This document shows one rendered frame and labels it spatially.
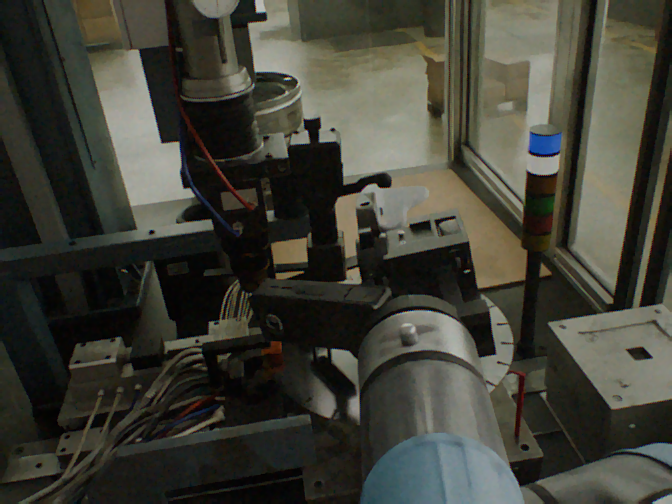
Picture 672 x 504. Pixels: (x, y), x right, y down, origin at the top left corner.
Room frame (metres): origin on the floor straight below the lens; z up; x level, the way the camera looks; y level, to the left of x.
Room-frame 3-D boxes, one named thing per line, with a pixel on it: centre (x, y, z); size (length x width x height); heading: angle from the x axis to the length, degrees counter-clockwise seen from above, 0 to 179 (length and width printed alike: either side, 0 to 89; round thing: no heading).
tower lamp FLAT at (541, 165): (0.82, -0.31, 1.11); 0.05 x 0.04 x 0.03; 5
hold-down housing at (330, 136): (0.62, 0.01, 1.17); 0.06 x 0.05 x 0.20; 86
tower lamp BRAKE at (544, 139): (0.82, -0.31, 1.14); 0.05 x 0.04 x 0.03; 5
